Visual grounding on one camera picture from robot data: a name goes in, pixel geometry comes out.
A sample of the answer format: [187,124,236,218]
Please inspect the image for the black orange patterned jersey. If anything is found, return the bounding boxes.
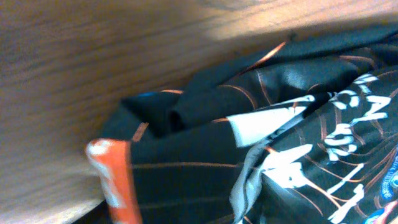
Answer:
[80,23,397,223]

